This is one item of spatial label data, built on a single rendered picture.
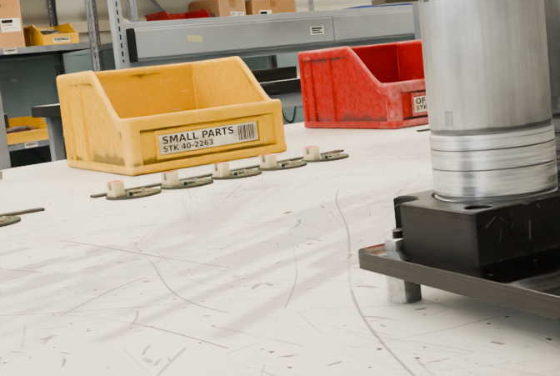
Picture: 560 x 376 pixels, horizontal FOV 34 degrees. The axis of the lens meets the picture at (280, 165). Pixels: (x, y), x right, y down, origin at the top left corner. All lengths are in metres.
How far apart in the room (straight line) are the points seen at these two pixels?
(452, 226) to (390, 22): 3.27
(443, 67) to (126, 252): 0.13
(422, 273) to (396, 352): 0.02
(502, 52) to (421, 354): 0.06
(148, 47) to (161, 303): 2.60
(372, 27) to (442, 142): 3.19
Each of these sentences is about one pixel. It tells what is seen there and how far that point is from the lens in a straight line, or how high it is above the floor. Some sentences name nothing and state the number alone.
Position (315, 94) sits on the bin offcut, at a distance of 0.69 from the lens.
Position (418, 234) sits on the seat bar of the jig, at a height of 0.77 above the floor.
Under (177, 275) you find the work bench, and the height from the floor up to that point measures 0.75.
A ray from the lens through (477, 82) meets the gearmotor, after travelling 0.17.
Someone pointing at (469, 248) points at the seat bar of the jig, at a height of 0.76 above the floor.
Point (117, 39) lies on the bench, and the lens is 2.80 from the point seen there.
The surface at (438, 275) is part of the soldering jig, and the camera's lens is 0.17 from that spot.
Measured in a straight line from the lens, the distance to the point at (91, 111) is 0.55.
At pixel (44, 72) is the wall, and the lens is 4.96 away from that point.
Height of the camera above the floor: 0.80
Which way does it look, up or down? 6 degrees down
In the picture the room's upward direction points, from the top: 6 degrees counter-clockwise
